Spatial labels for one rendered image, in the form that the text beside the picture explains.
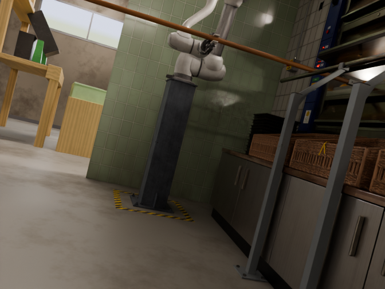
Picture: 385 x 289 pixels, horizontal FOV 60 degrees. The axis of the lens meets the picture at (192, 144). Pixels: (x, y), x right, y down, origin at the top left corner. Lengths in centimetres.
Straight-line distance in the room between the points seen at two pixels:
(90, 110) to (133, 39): 155
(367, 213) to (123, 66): 249
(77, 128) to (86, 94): 45
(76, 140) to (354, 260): 380
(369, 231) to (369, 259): 8
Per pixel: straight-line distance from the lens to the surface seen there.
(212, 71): 268
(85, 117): 453
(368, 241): 124
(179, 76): 264
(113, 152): 320
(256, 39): 351
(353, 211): 131
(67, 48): 839
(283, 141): 174
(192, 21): 242
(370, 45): 230
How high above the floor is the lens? 62
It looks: 2 degrees down
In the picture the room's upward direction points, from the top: 14 degrees clockwise
